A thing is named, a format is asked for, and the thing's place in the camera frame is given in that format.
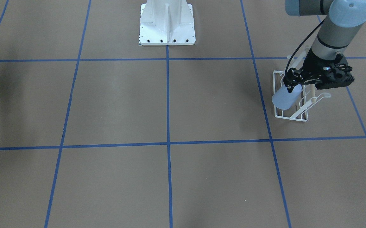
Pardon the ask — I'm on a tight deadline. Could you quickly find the light blue plastic cup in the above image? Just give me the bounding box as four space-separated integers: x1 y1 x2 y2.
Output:
272 84 303 110

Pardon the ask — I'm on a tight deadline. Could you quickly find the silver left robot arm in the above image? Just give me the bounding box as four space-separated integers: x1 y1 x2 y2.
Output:
283 0 366 93

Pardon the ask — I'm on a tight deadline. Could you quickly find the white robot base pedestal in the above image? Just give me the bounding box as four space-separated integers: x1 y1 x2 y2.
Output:
139 0 196 46

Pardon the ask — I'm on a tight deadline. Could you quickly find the white wire cup holder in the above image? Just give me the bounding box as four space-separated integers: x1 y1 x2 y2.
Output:
272 46 331 122

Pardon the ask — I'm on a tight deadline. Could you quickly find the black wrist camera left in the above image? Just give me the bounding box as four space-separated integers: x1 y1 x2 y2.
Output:
315 72 355 90

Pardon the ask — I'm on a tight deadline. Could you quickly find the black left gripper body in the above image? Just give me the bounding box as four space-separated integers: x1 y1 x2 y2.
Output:
300 50 352 84

